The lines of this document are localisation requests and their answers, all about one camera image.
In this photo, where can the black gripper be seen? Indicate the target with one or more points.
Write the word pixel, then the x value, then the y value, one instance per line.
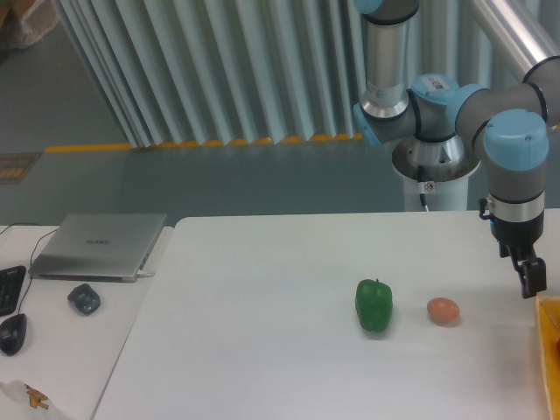
pixel 517 227

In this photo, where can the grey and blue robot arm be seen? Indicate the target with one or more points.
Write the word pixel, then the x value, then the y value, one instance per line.
pixel 445 130

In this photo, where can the green bell pepper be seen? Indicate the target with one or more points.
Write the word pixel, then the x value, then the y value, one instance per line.
pixel 373 305

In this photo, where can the yellow tray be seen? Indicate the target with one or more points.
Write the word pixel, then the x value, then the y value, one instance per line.
pixel 547 330

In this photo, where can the brown egg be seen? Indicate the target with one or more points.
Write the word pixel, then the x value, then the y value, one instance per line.
pixel 443 311

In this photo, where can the silver closed laptop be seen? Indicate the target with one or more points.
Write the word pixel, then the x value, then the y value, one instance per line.
pixel 99 247

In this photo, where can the dark grey earbuds case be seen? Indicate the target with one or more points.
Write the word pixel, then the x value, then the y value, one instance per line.
pixel 84 299

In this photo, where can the black keyboard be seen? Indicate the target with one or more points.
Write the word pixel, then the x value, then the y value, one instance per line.
pixel 11 281

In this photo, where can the black computer mouse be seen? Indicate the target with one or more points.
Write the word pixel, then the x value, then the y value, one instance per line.
pixel 13 332

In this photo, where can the white bag with orange print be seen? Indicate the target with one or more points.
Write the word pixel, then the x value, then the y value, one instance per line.
pixel 21 401

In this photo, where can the cardboard box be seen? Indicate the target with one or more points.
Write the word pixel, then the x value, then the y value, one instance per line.
pixel 25 23

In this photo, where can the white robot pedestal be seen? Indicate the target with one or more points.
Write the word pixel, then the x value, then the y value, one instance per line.
pixel 434 184

